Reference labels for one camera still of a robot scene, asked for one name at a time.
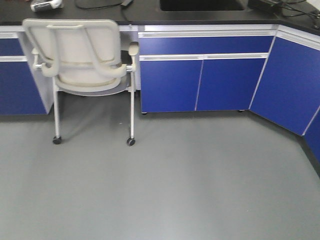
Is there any beige office chair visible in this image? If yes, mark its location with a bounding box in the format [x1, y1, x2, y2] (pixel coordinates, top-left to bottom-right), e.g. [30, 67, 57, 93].
[22, 18, 140, 146]

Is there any blue cabinet under bench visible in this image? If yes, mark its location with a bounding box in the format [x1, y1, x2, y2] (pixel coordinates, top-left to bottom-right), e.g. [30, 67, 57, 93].
[0, 24, 320, 158]

